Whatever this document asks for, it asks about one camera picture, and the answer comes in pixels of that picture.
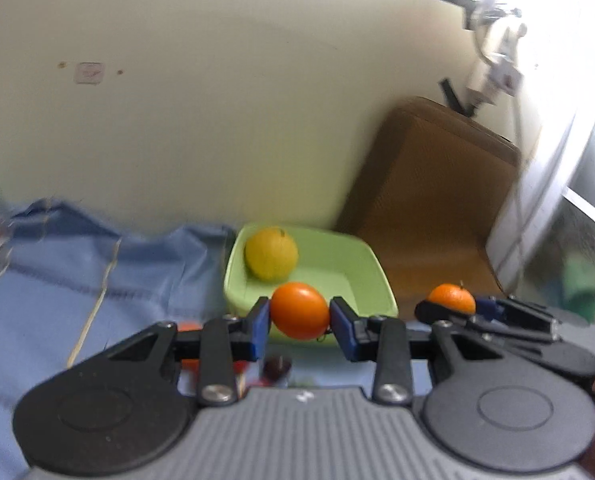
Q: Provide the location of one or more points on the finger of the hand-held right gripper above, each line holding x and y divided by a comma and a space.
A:
442, 312
490, 309

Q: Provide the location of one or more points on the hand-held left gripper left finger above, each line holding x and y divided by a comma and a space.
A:
260, 327

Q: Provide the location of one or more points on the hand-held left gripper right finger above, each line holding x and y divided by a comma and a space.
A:
341, 330

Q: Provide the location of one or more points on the small mandarin orange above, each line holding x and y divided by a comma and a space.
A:
452, 297

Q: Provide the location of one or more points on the large orange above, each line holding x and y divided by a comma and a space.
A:
300, 310

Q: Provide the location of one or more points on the green plastic tray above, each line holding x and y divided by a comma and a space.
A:
357, 270

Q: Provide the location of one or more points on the dark purple plum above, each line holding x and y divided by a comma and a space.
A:
276, 366

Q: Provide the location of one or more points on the small red fruit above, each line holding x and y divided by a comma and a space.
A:
190, 327

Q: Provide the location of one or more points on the yellow round fruit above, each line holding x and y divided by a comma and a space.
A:
271, 254

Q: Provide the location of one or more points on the brown woven cushion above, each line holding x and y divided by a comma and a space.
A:
437, 195

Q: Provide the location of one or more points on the blue striped bed sheet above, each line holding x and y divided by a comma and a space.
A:
52, 300

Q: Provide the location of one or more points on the black tape strip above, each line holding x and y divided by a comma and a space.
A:
455, 97

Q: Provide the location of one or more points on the white power strip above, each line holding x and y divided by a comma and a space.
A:
497, 45

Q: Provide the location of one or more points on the white window frame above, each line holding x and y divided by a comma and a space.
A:
542, 195

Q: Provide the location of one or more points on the pink wall sticker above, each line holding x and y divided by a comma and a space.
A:
89, 73

